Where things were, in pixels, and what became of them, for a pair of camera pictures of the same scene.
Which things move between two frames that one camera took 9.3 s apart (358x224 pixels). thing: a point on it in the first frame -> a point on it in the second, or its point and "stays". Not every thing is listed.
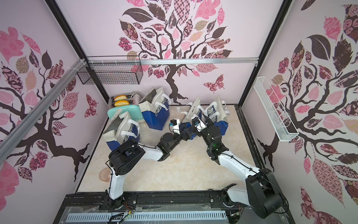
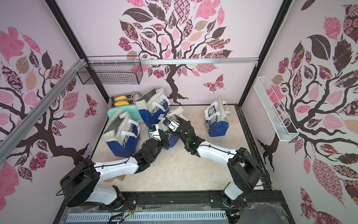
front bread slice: x=121 y=103 stays
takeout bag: x=154 y=106 stays
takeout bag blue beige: x=186 y=125 -> x=173 y=139
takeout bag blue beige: x=216 y=113 stays
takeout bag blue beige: x=121 y=130 stays
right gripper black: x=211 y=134 -> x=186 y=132
